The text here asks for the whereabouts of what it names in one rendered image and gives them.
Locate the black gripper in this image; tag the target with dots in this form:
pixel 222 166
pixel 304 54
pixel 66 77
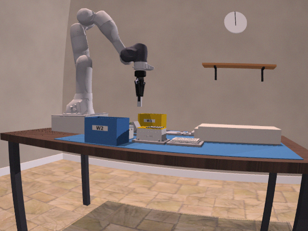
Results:
pixel 139 85

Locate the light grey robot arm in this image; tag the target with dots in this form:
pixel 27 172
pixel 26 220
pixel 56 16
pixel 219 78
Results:
pixel 82 102

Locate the blue bench mat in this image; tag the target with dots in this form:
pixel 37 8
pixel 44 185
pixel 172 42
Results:
pixel 208 148

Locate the blue open-top bin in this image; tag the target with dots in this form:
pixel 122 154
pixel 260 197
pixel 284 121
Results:
pixel 106 130

